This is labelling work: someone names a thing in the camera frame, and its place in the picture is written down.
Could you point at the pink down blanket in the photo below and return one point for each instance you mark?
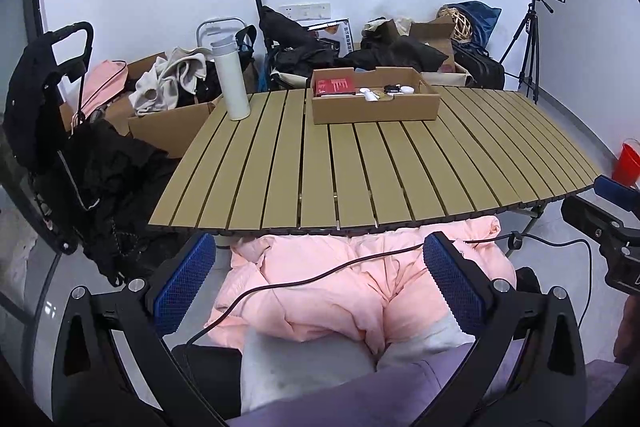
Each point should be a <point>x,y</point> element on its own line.
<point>373,288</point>

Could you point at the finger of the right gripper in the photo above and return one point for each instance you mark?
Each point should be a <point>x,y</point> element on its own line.
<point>620,195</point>

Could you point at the pink backpack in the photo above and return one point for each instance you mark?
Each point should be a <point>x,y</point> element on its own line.
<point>103,83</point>

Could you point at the white thermos bottle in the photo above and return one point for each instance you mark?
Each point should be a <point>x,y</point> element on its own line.
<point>230,76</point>

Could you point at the lavender sleeve forearm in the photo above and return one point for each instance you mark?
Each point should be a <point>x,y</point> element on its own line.
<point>334,381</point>

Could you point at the red plastic bucket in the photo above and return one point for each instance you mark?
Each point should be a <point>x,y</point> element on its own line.
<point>627,167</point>

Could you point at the white wall socket strip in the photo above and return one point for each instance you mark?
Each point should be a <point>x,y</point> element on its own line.
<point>307,11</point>

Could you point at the woven rattan ball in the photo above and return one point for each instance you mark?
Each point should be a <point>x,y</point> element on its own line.
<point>463,29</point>

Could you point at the white appliance box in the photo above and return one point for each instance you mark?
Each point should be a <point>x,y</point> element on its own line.
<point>337,34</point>

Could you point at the beige cream clothing pile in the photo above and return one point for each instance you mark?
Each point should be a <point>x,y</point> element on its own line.
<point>158,88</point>

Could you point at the person's right hand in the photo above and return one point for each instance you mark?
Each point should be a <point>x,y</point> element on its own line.
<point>626,345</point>

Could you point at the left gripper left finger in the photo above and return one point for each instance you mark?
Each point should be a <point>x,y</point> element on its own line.
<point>89,380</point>

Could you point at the olive slatted folding table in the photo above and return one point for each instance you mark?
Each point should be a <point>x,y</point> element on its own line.
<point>278,172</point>

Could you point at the red box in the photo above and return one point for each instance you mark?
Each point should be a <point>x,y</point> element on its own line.
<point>330,87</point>

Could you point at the large cardboard box left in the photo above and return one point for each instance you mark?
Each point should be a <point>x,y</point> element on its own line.
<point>171,130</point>

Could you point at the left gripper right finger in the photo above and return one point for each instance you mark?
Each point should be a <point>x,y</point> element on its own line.
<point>526,366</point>

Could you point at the black suitcase bag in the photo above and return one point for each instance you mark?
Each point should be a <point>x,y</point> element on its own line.
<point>483,71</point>

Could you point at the black clothing pile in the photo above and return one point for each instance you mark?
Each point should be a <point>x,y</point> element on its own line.
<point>300,51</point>

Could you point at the black camera tripod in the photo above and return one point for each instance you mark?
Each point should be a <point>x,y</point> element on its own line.
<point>529,73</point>

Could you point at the cardboard box right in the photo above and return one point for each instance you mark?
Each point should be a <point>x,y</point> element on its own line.
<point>432,42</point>

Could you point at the shallow cardboard tray box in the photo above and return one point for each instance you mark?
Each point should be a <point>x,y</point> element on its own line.
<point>423,104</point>

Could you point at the dark blue cloth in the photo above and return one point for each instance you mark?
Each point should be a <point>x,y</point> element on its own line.
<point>484,19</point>

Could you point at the black stroller cart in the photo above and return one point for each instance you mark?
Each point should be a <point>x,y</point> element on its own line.
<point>95,187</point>

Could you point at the small white bottle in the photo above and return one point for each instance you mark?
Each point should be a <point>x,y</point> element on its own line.
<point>369,95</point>

